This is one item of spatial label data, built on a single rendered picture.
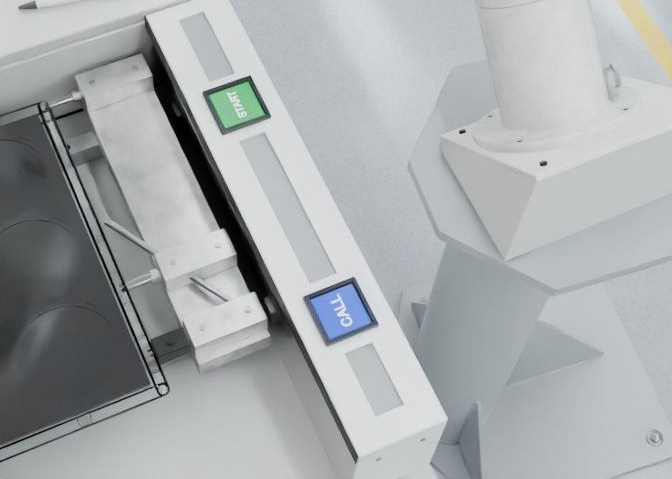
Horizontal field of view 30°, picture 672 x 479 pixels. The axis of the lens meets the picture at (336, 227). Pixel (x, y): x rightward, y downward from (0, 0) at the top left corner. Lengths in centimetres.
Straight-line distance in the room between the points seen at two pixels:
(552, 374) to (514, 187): 98
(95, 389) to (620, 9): 175
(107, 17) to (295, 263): 36
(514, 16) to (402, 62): 124
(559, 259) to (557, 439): 83
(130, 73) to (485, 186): 42
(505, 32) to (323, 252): 31
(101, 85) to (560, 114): 50
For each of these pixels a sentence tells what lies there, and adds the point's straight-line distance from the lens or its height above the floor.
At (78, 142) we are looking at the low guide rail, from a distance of 146.
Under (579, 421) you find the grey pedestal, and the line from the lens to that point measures 226.
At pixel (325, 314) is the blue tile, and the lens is 122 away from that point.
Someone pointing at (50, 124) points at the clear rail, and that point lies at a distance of 141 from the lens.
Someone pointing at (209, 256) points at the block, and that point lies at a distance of 131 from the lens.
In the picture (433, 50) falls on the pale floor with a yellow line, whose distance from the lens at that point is 260.
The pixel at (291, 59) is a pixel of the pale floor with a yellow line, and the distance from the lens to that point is 256.
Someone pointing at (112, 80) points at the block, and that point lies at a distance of 143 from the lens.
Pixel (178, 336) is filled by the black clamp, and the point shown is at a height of 91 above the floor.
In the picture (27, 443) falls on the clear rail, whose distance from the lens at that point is 126.
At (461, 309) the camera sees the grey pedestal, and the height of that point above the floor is 52.
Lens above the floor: 208
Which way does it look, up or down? 62 degrees down
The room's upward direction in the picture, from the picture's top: 7 degrees clockwise
